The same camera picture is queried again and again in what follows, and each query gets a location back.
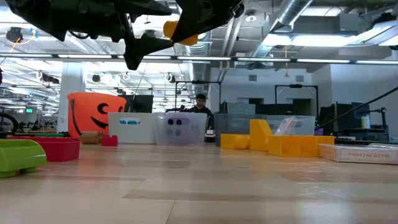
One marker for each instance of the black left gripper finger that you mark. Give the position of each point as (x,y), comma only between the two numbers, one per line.
(205,15)
(133,53)

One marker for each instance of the small yellow block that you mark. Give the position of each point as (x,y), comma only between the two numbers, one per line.
(169,29)

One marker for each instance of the purple foam die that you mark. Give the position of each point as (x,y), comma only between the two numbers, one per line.
(174,127)

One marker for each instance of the small red studded brick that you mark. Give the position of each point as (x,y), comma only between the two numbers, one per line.
(109,140)

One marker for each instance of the brown cylinder toy block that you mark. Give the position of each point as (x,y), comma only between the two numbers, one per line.
(90,137)

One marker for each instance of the pink foam die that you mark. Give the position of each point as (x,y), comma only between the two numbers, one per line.
(197,133)

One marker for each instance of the yellow rounded block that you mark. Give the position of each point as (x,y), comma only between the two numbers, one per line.
(234,141)

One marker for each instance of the yellow tall angled block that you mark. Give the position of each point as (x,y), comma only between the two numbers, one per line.
(259,133)

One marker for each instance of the yellow long hollow block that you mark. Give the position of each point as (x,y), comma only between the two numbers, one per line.
(295,146)

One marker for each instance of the black monitor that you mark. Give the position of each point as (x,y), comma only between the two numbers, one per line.
(140,104)

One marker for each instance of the white building pillar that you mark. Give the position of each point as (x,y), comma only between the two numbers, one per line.
(71,81)

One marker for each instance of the orange pumpkin face bucket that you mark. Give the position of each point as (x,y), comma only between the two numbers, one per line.
(93,115)

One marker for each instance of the opaque white plastic bin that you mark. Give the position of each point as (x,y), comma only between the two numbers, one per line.
(133,133)

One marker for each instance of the person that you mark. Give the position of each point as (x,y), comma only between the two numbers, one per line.
(200,104)

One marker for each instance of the translucent white plastic bin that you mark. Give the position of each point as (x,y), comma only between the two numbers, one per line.
(182,138)

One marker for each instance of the grey plastic bin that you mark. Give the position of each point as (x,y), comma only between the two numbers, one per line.
(236,124)

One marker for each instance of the green toy brick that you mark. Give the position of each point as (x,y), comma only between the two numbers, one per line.
(51,134)

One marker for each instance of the large red block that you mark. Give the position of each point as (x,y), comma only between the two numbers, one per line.
(59,151)

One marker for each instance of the red playing card deck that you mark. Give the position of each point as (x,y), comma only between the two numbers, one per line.
(286,126)

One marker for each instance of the clear plastic bin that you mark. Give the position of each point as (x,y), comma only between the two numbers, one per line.
(306,126)

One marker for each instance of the lime green toy piece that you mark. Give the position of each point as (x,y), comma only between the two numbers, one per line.
(18,155)

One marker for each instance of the thin black diagonal rod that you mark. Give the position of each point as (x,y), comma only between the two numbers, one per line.
(357,108)

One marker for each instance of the silver ventilation duct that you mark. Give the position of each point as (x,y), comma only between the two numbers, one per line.
(199,68)

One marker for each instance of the black background rig frame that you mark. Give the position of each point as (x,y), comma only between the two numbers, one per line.
(186,82)
(295,86)

